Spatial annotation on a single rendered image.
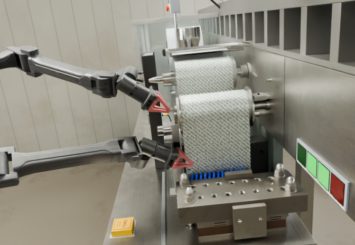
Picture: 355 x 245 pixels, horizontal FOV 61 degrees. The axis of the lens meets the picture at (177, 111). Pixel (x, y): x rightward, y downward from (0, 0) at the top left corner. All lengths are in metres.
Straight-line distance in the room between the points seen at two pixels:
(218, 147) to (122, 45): 2.93
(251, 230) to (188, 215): 0.20
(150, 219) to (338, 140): 0.70
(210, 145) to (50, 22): 2.95
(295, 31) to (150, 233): 0.80
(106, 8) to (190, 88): 2.71
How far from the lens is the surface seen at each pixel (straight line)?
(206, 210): 0.98
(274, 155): 1.19
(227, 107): 1.06
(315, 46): 0.87
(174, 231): 1.09
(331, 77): 0.74
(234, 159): 1.13
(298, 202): 1.04
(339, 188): 0.76
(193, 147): 1.09
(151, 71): 1.35
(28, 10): 3.78
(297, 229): 1.11
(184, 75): 1.26
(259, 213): 1.00
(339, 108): 0.72
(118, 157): 1.02
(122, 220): 1.14
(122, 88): 1.04
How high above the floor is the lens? 1.57
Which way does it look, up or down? 17 degrees down
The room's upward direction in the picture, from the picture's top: 6 degrees counter-clockwise
